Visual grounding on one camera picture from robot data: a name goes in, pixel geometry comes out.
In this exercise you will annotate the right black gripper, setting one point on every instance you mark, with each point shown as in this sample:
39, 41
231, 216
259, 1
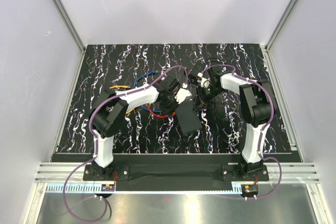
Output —
201, 102

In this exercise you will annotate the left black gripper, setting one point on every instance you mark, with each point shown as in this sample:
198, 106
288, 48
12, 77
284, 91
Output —
168, 111

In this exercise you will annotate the black network switch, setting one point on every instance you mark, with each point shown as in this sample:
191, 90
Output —
188, 118

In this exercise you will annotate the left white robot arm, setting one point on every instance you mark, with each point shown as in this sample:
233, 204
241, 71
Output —
110, 108

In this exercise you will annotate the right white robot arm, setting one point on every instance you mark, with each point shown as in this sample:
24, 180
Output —
257, 105

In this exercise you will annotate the right small connector board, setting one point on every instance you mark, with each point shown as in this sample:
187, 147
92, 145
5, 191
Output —
250, 189

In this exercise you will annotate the small connector board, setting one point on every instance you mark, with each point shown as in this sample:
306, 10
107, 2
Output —
250, 189
108, 187

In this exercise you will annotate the left small connector board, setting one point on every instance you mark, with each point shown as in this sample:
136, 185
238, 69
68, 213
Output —
108, 187

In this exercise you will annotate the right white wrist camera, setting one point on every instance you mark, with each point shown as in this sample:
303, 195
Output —
203, 82

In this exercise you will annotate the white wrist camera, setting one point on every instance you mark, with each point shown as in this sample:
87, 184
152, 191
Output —
182, 95
203, 82

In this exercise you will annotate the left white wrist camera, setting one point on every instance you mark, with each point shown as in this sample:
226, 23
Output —
182, 95

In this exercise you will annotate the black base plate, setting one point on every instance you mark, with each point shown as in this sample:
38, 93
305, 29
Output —
225, 167

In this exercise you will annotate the aluminium front rail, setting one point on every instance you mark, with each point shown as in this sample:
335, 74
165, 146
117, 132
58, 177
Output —
291, 172

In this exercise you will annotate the white slotted cable duct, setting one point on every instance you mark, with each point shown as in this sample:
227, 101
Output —
90, 188

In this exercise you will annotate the right aluminium frame post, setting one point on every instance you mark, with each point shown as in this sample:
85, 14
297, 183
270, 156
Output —
284, 17

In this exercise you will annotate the aluminium frame post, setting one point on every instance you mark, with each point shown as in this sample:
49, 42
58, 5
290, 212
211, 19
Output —
69, 24
284, 17

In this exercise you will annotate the left aluminium frame post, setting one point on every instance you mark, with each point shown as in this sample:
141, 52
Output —
69, 24

